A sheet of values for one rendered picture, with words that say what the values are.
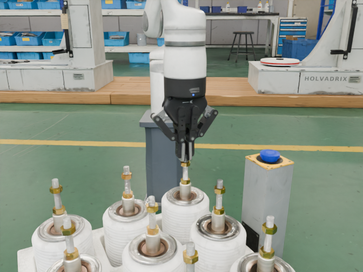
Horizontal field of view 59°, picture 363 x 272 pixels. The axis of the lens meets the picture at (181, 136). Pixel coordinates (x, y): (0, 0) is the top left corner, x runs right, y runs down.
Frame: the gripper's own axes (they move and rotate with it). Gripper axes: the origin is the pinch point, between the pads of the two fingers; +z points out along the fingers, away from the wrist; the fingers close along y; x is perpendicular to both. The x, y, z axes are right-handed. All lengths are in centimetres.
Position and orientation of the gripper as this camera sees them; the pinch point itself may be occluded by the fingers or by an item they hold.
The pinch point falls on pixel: (185, 150)
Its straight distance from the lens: 61.5
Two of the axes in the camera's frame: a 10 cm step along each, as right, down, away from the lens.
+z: 0.0, 9.4, 3.3
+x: -3.7, -3.1, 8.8
